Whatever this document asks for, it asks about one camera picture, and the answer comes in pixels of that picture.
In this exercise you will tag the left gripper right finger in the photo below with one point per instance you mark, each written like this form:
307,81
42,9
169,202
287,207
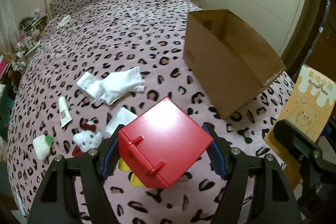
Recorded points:
218,152

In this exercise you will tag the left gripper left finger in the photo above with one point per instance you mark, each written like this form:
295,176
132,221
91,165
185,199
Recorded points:
109,154

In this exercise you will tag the white Hello Kitty plush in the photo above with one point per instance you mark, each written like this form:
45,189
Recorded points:
87,139

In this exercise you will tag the red plastic box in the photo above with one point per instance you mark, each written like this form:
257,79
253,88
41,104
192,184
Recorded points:
162,144

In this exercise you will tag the white cosmetic tube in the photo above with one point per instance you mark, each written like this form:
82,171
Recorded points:
65,117

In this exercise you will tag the white plush with green leaf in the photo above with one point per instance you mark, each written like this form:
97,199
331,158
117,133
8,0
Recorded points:
43,146

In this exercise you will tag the yellow cartoon paper bag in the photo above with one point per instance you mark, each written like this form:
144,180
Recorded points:
308,109

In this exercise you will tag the white folded socks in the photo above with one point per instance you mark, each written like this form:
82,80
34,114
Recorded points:
117,84

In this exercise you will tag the white packaged socks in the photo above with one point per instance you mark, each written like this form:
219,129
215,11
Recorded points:
91,85

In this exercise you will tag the brown cardboard box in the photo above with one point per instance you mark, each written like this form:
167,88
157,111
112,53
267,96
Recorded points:
231,61

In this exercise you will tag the leopard print bedspread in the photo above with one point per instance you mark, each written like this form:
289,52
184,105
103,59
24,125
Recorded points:
118,35

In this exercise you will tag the white cloth near pillows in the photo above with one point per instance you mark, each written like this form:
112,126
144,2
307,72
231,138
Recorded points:
65,20

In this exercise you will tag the wooden nightstand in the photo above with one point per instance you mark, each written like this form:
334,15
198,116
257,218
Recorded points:
195,2

